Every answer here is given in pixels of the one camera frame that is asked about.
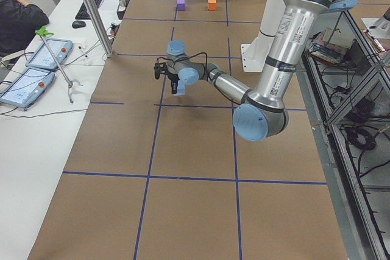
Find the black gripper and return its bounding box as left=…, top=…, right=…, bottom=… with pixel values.
left=166, top=71, right=180, bottom=94

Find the light blue foam block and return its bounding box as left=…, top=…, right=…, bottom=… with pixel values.
left=174, top=80, right=186, bottom=96

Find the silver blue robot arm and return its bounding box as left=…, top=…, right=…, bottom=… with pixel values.
left=154, top=0, right=358, bottom=141

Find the purple foam block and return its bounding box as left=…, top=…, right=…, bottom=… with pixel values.
left=176, top=0, right=186, bottom=12

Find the orange foam block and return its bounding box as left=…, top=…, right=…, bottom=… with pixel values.
left=207, top=0, right=217, bottom=11

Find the black computer mouse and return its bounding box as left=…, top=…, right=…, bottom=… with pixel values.
left=71, top=20, right=87, bottom=29

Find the black keyboard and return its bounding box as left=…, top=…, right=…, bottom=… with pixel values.
left=74, top=0, right=106, bottom=20

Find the upper teach pendant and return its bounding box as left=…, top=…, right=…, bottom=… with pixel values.
left=26, top=38, right=73, bottom=70

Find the teach pendant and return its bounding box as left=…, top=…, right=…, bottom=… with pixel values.
left=26, top=38, right=73, bottom=70
left=1, top=67, right=55, bottom=108

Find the lower teach pendant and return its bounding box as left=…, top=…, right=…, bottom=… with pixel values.
left=1, top=67, right=55, bottom=108

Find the stack of books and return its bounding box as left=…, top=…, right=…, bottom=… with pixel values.
left=308, top=28, right=354, bottom=64

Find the seated person in black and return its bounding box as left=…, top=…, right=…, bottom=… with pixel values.
left=1, top=0, right=49, bottom=57

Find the black camera cable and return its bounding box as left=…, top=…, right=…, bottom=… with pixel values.
left=157, top=52, right=208, bottom=69

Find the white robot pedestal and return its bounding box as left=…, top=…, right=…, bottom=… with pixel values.
left=241, top=0, right=286, bottom=72

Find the aluminium frame post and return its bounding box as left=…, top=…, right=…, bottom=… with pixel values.
left=83, top=0, right=113, bottom=58

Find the green-handled reacher grabber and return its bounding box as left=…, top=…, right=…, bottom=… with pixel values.
left=35, top=26, right=81, bottom=104

